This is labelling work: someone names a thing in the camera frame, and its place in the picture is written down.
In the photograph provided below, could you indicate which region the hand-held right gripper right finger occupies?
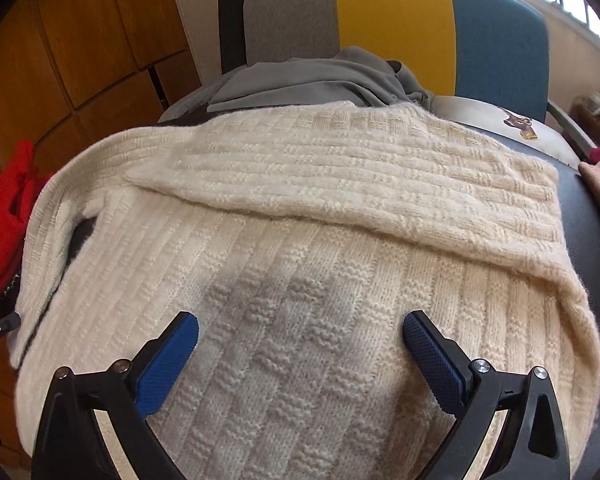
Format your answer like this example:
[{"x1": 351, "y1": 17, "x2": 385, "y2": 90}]
[{"x1": 402, "y1": 310, "x2": 573, "y2": 480}]

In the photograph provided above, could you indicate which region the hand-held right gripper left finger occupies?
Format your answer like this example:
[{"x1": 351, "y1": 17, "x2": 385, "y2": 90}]
[{"x1": 30, "y1": 311, "x2": 201, "y2": 480}]

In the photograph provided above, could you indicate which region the cream knit sweater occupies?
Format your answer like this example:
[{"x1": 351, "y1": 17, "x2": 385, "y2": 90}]
[{"x1": 7, "y1": 100, "x2": 600, "y2": 480}]

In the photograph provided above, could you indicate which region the red cloth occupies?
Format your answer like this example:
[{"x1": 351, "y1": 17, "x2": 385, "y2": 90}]
[{"x1": 0, "y1": 140, "x2": 56, "y2": 311}]

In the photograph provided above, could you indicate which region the white deer print cushion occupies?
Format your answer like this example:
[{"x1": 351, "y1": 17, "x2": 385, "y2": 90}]
[{"x1": 432, "y1": 96, "x2": 581, "y2": 168}]

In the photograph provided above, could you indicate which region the wooden side table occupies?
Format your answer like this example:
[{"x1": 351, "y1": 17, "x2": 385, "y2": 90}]
[{"x1": 570, "y1": 89, "x2": 600, "y2": 148}]

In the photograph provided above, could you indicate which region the grey garment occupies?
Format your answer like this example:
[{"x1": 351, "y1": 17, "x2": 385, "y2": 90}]
[{"x1": 157, "y1": 45, "x2": 436, "y2": 123}]

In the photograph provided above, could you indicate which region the wooden wardrobe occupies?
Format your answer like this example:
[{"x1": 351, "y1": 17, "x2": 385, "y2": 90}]
[{"x1": 0, "y1": 0, "x2": 221, "y2": 461}]

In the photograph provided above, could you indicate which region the grey yellow blue armchair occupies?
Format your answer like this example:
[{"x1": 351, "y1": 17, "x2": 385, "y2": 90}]
[{"x1": 217, "y1": 0, "x2": 598, "y2": 161}]

